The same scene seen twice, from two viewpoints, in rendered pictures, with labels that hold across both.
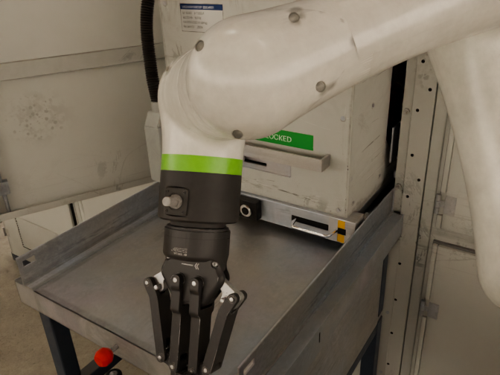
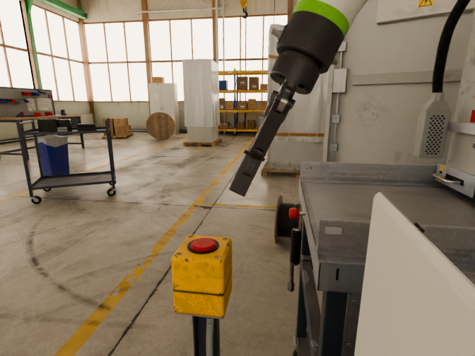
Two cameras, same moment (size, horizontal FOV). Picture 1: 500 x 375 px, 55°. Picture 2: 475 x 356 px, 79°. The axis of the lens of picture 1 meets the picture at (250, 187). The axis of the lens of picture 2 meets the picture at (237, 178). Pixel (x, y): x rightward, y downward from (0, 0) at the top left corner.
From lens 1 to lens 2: 0.51 m
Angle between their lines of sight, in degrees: 61
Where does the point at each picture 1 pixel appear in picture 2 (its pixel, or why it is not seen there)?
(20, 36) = (374, 60)
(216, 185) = (302, 19)
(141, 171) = not seen: hidden behind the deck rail
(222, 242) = (296, 66)
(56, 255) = (324, 174)
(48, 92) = (379, 96)
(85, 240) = (346, 176)
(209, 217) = (288, 41)
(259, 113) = not seen: outside the picture
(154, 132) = (423, 114)
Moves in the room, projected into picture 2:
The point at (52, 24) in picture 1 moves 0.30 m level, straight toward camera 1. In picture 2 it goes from (397, 52) to (369, 40)
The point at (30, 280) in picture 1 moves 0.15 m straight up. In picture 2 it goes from (304, 179) to (306, 138)
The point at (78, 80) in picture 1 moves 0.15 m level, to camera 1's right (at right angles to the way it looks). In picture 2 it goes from (402, 91) to (442, 90)
